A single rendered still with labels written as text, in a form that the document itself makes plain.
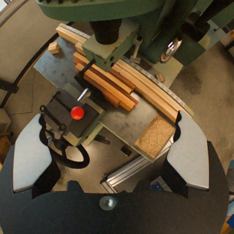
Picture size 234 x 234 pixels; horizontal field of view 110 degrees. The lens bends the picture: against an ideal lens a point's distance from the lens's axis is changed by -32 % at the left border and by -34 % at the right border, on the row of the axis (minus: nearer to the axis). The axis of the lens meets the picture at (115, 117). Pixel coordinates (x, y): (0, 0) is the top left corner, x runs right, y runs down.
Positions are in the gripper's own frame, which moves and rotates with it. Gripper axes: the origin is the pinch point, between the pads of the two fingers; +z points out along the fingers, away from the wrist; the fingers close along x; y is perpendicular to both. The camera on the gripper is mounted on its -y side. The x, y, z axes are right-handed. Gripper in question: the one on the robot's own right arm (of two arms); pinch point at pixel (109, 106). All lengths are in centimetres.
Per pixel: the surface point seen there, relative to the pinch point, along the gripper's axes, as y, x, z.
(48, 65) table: -1.3, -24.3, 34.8
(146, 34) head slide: -9.5, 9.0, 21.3
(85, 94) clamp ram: 6.8, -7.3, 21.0
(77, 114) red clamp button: 8.2, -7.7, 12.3
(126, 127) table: 18.0, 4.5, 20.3
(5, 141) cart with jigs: 77, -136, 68
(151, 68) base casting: 3.1, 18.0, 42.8
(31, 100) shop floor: 45, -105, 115
